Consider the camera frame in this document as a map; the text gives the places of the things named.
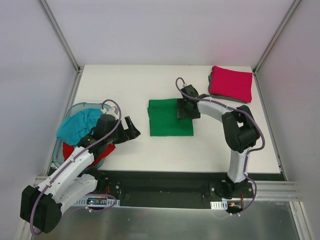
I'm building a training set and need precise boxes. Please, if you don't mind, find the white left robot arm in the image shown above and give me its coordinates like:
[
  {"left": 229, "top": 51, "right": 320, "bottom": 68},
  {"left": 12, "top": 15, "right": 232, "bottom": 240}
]
[{"left": 19, "top": 113, "right": 141, "bottom": 233}]

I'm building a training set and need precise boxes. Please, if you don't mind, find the teal t shirt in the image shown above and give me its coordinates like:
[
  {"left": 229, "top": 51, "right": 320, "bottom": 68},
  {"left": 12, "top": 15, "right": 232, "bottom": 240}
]
[{"left": 56, "top": 108, "right": 102, "bottom": 146}]

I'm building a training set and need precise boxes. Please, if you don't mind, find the left white cable duct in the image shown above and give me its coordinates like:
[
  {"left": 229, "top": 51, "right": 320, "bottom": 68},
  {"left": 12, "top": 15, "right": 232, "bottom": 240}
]
[{"left": 72, "top": 196, "right": 120, "bottom": 208}]

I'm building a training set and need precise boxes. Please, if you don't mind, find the right aluminium frame post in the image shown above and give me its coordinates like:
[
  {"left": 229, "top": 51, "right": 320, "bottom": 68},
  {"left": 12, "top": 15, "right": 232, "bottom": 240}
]
[{"left": 253, "top": 0, "right": 303, "bottom": 75}]

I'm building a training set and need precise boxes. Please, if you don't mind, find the right white cable duct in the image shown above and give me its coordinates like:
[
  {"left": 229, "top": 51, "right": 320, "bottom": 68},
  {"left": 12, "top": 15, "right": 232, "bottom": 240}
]
[{"left": 210, "top": 200, "right": 228, "bottom": 211}]

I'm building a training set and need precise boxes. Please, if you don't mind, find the folded grey t shirt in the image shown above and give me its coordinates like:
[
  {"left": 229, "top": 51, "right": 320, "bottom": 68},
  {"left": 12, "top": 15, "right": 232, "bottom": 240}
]
[{"left": 207, "top": 72, "right": 252, "bottom": 105}]

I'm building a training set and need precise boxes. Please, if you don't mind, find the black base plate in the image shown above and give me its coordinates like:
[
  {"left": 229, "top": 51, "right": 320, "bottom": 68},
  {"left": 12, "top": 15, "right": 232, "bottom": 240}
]
[{"left": 92, "top": 169, "right": 286, "bottom": 209}]

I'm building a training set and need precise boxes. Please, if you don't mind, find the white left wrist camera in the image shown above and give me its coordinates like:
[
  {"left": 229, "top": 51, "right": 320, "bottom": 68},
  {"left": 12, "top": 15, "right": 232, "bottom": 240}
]
[{"left": 101, "top": 106, "right": 119, "bottom": 119}]

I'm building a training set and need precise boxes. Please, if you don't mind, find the white cable duct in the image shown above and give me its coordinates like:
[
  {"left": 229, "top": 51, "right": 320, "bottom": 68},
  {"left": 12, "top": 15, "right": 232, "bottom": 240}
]
[
  {"left": 210, "top": 200, "right": 228, "bottom": 211},
  {"left": 72, "top": 196, "right": 120, "bottom": 208}
]

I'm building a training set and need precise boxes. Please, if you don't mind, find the aluminium frame post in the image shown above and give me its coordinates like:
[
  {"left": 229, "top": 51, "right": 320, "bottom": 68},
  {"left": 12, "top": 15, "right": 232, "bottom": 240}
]
[
  {"left": 37, "top": 0, "right": 81, "bottom": 73},
  {"left": 253, "top": 0, "right": 303, "bottom": 75}
]

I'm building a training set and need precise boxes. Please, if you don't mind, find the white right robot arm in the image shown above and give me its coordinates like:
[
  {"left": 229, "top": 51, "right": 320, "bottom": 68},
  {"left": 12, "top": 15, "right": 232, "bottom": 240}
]
[{"left": 177, "top": 84, "right": 261, "bottom": 200}]

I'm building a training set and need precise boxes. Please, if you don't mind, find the green t shirt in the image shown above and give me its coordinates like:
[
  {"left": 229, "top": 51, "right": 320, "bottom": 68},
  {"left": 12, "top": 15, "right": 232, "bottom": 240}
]
[{"left": 147, "top": 98, "right": 194, "bottom": 137}]

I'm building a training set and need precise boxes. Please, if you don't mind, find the folded magenta t shirt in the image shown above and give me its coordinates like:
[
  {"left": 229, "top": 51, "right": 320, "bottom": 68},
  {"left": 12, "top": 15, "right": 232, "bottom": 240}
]
[{"left": 209, "top": 65, "right": 253, "bottom": 103}]

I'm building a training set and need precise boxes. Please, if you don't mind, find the blue plastic basket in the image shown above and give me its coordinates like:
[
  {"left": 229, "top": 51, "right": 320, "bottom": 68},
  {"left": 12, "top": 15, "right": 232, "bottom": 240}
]
[{"left": 52, "top": 102, "right": 110, "bottom": 168}]

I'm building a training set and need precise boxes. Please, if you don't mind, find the left aluminium frame post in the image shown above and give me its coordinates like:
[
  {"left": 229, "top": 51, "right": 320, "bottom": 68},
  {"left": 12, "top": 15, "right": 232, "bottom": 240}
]
[{"left": 37, "top": 0, "right": 81, "bottom": 73}]

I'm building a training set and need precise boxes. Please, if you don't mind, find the red t shirt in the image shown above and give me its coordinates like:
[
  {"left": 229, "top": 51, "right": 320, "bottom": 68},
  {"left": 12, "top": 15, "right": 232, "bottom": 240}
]
[{"left": 62, "top": 142, "right": 116, "bottom": 168}]

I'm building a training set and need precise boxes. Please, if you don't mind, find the aluminium front rail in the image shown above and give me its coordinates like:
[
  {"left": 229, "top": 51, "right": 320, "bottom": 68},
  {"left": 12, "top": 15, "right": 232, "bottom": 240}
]
[{"left": 255, "top": 181, "right": 302, "bottom": 202}]

